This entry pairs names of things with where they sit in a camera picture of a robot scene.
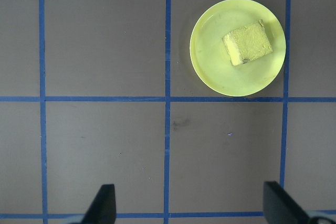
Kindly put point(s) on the yellow foam block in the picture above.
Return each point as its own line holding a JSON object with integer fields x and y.
{"x": 249, "y": 43}

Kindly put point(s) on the yellow round plate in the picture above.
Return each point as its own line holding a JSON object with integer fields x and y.
{"x": 215, "y": 77}

